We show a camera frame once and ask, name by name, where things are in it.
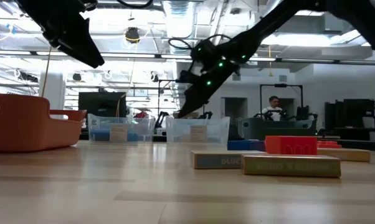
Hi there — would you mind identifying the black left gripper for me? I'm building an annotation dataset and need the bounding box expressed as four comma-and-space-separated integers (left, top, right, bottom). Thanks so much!
16, 0, 105, 68

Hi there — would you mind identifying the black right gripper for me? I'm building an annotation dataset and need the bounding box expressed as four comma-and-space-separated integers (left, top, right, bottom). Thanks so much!
178, 57, 240, 118

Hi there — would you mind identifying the blue long lego brick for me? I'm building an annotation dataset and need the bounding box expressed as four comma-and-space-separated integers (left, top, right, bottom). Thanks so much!
227, 139, 267, 152

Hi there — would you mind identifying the red lego brick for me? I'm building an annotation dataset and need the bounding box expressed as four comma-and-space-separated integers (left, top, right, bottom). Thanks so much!
264, 135, 318, 156
316, 140, 343, 149

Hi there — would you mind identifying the plain wooden block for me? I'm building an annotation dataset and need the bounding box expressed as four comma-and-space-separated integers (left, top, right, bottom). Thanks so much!
316, 147, 371, 163

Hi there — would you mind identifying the white paper bin label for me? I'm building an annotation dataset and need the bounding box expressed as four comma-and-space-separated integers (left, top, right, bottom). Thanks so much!
109, 124, 129, 143
189, 125, 208, 144

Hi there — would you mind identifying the clear plastic bin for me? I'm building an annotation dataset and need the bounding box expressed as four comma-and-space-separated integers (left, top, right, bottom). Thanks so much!
165, 116, 231, 144
87, 113, 156, 144

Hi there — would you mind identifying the black ceiling dome fixture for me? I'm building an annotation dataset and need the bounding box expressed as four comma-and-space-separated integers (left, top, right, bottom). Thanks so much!
125, 27, 141, 45

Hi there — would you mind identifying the black background monitor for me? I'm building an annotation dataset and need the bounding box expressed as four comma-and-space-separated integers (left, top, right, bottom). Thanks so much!
78, 91, 128, 118

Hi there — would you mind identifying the wooden block with blue print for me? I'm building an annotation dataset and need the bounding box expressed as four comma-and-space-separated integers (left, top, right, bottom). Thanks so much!
189, 150, 268, 170

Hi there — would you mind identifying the person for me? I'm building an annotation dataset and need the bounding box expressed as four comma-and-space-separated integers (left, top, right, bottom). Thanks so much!
261, 95, 284, 122

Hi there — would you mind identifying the dark green plastic bin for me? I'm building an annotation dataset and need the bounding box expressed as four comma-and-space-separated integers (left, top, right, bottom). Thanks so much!
239, 117, 320, 141

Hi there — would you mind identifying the orange plastic bin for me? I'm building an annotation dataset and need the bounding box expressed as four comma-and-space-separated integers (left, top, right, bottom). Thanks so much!
0, 93, 87, 154

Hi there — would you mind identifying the wooden block with green print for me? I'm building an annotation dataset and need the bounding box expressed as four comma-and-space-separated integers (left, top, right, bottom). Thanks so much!
241, 154, 342, 179

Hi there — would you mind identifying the black background cabinet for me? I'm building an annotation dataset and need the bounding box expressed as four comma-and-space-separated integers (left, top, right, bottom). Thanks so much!
323, 98, 375, 141

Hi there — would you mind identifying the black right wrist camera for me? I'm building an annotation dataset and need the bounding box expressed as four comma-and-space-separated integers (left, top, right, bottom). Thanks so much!
178, 70, 204, 85

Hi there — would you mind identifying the black background stand frame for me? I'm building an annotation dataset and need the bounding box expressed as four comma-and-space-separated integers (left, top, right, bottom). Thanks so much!
259, 83, 304, 121
157, 78, 188, 119

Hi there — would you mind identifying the yellow hanging cable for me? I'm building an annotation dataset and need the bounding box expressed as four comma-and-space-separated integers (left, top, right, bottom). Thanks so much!
40, 46, 53, 98

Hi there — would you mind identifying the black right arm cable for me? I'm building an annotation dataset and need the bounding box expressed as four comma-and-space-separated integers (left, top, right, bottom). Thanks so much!
168, 33, 234, 51

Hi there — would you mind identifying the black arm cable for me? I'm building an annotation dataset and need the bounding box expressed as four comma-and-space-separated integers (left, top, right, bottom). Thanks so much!
115, 0, 154, 9
168, 33, 234, 51

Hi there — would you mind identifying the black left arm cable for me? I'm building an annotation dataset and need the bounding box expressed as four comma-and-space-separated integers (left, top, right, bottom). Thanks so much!
115, 0, 154, 9

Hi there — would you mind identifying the silver ventilation duct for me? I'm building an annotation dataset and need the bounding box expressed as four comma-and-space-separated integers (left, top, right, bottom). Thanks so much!
162, 0, 197, 80

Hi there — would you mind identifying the black table frame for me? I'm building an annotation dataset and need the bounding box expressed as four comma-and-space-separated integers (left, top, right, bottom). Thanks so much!
330, 138, 375, 152

